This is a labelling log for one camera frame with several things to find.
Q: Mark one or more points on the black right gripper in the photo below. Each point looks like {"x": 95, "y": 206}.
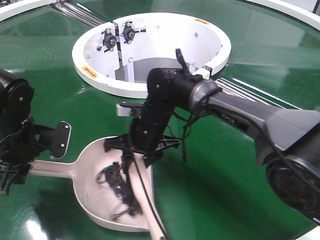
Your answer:
{"x": 150, "y": 143}

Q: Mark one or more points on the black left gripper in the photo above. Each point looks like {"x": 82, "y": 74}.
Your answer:
{"x": 18, "y": 148}

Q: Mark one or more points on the pink plastic dustpan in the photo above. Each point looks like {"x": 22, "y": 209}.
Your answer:
{"x": 100, "y": 185}

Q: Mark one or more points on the pink hand broom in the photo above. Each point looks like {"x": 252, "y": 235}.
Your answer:
{"x": 142, "y": 188}

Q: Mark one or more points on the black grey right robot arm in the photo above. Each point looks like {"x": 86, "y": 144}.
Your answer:
{"x": 287, "y": 141}

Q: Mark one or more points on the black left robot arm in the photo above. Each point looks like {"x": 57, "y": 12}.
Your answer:
{"x": 16, "y": 96}

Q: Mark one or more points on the orange arrow sticker left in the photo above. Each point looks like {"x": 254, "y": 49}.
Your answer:
{"x": 90, "y": 72}

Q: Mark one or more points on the orange arrow sticker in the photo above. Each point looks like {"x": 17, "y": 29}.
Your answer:
{"x": 90, "y": 72}
{"x": 202, "y": 21}

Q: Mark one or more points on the chrome rollers right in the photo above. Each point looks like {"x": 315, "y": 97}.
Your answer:
{"x": 247, "y": 91}

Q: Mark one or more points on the chrome rollers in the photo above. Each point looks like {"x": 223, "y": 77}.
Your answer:
{"x": 247, "y": 91}
{"x": 77, "y": 12}

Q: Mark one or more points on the left black bearing unit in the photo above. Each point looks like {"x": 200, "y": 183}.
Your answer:
{"x": 109, "y": 40}

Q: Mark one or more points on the black bearing unit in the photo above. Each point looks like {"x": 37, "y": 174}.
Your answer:
{"x": 129, "y": 32}
{"x": 109, "y": 40}

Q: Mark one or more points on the right black bearing unit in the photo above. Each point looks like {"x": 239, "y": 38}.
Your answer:
{"x": 129, "y": 32}

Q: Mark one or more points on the orange arrow sticker right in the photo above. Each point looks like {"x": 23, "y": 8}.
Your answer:
{"x": 202, "y": 21}

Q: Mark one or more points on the white outer rim left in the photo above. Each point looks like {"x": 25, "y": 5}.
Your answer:
{"x": 10, "y": 8}

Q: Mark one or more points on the white rim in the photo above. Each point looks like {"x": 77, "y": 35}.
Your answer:
{"x": 307, "y": 11}
{"x": 10, "y": 8}

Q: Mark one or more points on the chrome rollers top left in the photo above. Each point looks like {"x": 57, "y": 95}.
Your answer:
{"x": 77, "y": 12}

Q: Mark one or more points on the white outer rim right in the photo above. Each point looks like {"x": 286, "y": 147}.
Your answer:
{"x": 307, "y": 11}

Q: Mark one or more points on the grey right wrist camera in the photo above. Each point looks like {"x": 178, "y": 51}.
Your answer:
{"x": 126, "y": 109}

